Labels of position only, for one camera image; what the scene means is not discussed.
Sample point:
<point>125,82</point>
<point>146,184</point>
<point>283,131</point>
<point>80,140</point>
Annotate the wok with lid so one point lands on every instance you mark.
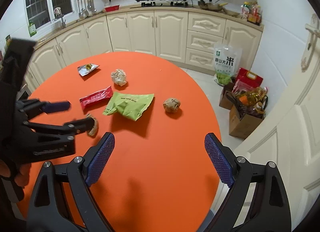
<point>210,6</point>

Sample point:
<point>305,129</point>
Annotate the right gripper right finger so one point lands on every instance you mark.
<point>269,209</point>

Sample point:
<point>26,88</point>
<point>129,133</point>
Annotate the red gift box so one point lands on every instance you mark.
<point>246,81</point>

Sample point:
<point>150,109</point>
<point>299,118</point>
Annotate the round orange table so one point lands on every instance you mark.
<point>159,176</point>

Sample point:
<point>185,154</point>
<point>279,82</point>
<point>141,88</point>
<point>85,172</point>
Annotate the sink faucet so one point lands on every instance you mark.
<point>59,15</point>

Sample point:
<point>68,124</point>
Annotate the cream lower kitchen cabinets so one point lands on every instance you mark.
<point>186,37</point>

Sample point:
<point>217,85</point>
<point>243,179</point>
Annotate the light green snack bag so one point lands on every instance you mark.
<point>130,106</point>

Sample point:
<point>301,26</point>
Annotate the small cardboard box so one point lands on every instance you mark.
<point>226,92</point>

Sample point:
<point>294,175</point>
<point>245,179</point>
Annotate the red snack wrapper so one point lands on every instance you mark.
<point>96,97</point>

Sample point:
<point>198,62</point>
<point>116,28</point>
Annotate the cardboard box with oil bottles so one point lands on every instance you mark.
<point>248,111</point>

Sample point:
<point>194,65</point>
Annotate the silver snack wrapper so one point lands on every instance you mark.
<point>87,69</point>

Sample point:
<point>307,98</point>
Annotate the white paper ball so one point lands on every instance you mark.
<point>119,77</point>

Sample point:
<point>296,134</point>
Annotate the condiment bottles group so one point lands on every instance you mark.
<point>251,12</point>

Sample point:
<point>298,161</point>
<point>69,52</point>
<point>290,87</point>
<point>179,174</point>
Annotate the hanging utensil rack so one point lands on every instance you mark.
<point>86,8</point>

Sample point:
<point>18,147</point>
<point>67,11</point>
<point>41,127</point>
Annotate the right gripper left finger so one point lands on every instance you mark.
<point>48,207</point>

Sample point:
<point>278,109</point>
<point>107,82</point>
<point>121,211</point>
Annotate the black gas stove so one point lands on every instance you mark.
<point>163,3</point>

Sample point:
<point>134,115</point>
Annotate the brown paper ball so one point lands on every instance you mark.
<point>171,105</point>
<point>93,132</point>

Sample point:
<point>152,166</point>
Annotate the green dish soap bottle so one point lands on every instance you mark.
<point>32,29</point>

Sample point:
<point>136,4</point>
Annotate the white rice bag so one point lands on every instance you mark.
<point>226,63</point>

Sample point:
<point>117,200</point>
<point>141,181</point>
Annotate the white panel door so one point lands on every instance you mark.
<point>289,136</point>

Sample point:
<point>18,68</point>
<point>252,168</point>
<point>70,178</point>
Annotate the red basin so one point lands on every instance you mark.
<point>111,8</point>

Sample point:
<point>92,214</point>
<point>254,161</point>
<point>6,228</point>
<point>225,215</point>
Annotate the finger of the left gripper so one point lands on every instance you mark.
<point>37,107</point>
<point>70,128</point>

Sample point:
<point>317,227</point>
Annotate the metal door handle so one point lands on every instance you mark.
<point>313,30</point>

